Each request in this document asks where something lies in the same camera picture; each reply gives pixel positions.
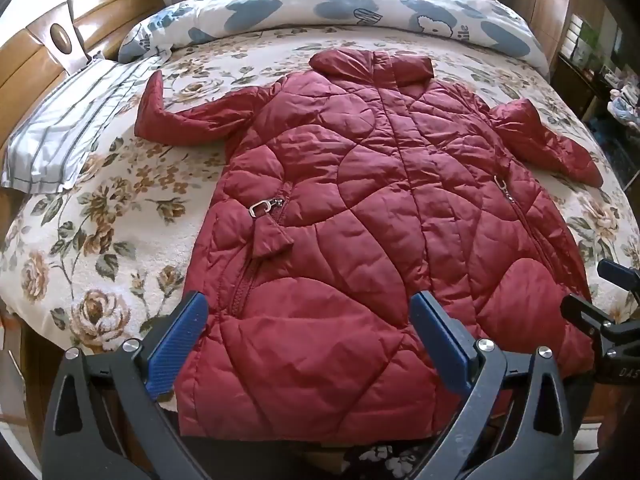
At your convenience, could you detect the blue and white printed duvet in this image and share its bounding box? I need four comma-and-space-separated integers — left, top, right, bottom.
117, 0, 548, 78

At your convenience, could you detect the wooden wardrobe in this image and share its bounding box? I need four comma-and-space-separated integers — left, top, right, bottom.
475, 0, 573, 68

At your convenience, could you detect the red quilted coat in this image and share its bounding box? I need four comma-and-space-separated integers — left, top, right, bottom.
134, 50, 606, 443

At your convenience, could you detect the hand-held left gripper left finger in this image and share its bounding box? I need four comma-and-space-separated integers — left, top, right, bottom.
41, 291, 215, 480

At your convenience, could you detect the floral bed blanket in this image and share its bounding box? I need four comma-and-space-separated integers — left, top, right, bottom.
0, 25, 638, 361

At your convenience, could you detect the wooden bed headboard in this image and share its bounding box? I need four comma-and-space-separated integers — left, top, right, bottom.
0, 0, 166, 126

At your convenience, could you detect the striped pillow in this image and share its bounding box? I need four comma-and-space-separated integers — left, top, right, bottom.
0, 55, 166, 196

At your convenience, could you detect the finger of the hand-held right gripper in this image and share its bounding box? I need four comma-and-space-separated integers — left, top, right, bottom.
560, 292, 614, 341
597, 259, 640, 288

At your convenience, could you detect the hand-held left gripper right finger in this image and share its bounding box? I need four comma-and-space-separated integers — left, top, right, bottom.
409, 290, 577, 480

